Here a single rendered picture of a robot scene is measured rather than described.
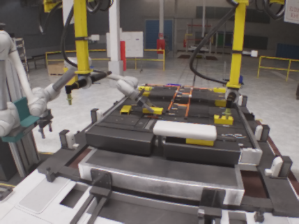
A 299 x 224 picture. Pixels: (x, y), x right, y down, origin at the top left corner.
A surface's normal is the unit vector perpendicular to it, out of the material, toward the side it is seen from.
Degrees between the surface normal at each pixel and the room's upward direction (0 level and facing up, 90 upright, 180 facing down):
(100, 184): 90
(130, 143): 90
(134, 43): 90
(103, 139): 90
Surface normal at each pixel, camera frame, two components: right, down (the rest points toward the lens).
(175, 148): -0.25, 0.36
